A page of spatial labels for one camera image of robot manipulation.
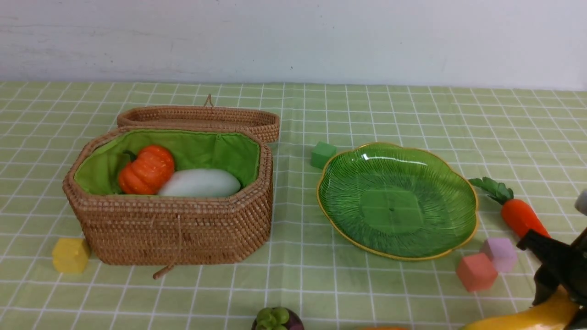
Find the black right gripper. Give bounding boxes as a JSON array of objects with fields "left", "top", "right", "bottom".
[{"left": 516, "top": 230, "right": 587, "bottom": 330}]

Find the yellow toy banana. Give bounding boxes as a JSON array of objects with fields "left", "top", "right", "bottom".
[{"left": 462, "top": 286, "right": 581, "bottom": 330}]

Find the orange toy carrot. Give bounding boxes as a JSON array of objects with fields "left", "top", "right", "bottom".
[{"left": 468, "top": 177, "right": 551, "bottom": 239}]

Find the orange toy mango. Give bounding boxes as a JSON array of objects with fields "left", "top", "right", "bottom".
[{"left": 355, "top": 326, "right": 408, "bottom": 330}]

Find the purple toy mangosteen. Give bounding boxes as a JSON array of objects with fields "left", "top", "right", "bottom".
[{"left": 251, "top": 307, "right": 305, "bottom": 330}]

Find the white toy eggplant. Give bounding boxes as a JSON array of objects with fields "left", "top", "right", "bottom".
[{"left": 158, "top": 168, "right": 241, "bottom": 198}]

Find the orange toy pumpkin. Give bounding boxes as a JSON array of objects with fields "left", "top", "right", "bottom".
[{"left": 120, "top": 144, "right": 175, "bottom": 196}]

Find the green toy cucumber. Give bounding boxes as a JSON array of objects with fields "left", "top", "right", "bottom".
[{"left": 112, "top": 150, "right": 136, "bottom": 195}]

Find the purple foam cube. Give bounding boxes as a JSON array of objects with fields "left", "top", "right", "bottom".
[{"left": 479, "top": 237, "right": 518, "bottom": 272}]

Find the pink-red foam cube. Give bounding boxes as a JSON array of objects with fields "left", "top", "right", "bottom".
[{"left": 456, "top": 253, "right": 498, "bottom": 292}]

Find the green glass leaf plate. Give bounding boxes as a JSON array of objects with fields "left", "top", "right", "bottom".
[{"left": 316, "top": 142, "right": 480, "bottom": 261}]

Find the green foam cube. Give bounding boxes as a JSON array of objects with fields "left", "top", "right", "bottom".
[{"left": 310, "top": 141, "right": 337, "bottom": 169}]

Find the woven wicker basket lid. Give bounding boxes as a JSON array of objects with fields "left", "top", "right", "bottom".
[{"left": 117, "top": 95, "right": 281, "bottom": 143}]

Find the woven wicker basket green lining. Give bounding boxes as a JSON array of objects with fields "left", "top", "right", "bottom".
[{"left": 63, "top": 126, "right": 274, "bottom": 266}]

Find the yellow foam cube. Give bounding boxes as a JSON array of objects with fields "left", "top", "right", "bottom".
[{"left": 52, "top": 237, "right": 91, "bottom": 274}]

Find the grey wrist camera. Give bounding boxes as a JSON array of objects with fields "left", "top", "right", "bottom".
[{"left": 574, "top": 189, "right": 587, "bottom": 216}]

